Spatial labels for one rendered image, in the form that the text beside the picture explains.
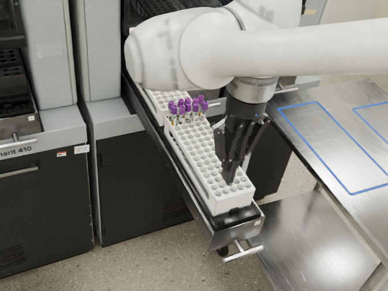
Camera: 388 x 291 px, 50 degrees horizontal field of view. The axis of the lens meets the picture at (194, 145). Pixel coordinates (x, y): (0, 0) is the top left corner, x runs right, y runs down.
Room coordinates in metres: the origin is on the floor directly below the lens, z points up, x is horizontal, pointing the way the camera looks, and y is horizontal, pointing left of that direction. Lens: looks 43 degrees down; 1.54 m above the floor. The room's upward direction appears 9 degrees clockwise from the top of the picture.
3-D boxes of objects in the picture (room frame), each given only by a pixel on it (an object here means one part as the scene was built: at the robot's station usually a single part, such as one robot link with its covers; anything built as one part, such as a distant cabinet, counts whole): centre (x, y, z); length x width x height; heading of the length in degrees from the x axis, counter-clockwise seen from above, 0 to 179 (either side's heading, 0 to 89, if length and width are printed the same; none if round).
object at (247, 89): (0.64, -0.08, 1.13); 0.09 x 0.09 x 0.06
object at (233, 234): (0.85, 0.04, 0.78); 0.73 x 0.14 x 0.09; 31
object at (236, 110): (0.64, -0.08, 1.06); 0.08 x 0.07 x 0.09; 121
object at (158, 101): (1.00, 0.13, 0.83); 0.30 x 0.10 x 0.06; 31
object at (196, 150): (0.73, -0.03, 0.83); 0.30 x 0.10 x 0.06; 31
